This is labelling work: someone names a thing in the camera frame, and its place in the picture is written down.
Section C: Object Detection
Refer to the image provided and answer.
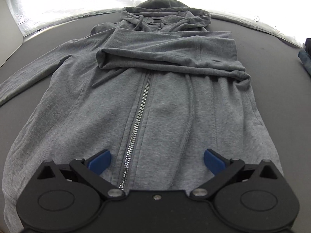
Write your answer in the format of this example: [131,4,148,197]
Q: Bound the white side panel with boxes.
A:
[0,0,24,66]

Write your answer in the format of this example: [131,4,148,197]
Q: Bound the black folded garment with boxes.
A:
[305,38,311,53]

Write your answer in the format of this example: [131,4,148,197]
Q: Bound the grey zip hoodie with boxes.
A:
[1,7,281,232]

